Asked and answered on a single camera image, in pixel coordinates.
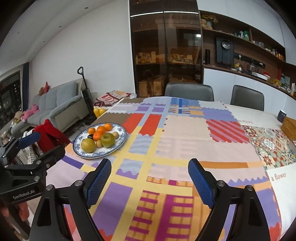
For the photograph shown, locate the grey chair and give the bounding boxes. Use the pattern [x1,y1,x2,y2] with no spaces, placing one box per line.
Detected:
[165,82,214,101]
[230,85,264,111]

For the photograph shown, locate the floral patterned table mat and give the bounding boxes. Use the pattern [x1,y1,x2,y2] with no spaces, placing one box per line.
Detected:
[242,126,295,170]

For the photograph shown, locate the grey sofa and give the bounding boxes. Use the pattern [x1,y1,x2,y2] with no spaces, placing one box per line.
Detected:
[10,79,89,135]

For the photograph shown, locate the dark glass display cabinet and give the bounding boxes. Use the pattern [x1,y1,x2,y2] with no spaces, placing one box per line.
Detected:
[129,0,202,97]

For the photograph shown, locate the woven wicker basket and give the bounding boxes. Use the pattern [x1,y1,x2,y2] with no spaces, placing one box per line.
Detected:
[281,116,296,141]

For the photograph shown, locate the colourful patchwork tablecloth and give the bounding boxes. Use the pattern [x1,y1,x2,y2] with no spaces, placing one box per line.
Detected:
[43,96,283,241]

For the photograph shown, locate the black thermos bottle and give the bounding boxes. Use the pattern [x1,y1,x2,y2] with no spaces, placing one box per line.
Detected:
[204,49,211,65]

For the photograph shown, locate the grey chair right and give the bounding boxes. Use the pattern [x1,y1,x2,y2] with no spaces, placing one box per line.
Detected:
[230,85,264,111]

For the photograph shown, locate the black water dispenser appliance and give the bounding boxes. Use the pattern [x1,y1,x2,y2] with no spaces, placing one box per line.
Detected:
[216,38,234,65]

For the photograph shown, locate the black upright vacuum cleaner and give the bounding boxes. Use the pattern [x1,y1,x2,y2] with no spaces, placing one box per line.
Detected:
[77,66,96,125]

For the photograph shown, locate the yellow chair back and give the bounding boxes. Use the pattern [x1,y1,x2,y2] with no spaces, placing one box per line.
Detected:
[93,108,107,118]

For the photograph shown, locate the orange mandarin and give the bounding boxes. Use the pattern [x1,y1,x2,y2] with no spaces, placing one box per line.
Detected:
[88,127,96,135]
[103,123,112,131]
[93,131,104,142]
[96,126,107,135]

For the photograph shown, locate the blue white porcelain plate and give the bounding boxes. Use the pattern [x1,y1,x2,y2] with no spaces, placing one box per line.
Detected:
[73,123,127,159]

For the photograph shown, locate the yellow green pear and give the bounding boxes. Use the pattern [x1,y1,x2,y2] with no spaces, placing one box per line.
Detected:
[81,138,96,153]

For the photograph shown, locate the red jacket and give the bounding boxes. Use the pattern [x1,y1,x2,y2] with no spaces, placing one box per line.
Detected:
[33,119,70,153]

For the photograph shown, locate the grey chair left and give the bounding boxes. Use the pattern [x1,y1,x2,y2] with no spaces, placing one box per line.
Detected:
[165,82,214,101]

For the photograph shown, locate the brown kiwi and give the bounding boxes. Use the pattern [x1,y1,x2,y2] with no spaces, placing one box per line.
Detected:
[96,140,103,148]
[112,132,119,139]

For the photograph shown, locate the pink plush toy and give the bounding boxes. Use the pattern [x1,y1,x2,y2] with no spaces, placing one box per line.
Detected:
[21,104,39,122]

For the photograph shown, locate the dark blue mug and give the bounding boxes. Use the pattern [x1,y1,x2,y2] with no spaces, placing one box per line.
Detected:
[277,110,287,123]

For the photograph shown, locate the green apple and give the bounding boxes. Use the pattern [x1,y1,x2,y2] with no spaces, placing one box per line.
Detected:
[100,133,115,148]

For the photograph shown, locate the folded striped cloth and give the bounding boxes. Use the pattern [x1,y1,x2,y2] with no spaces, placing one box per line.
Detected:
[93,90,137,107]

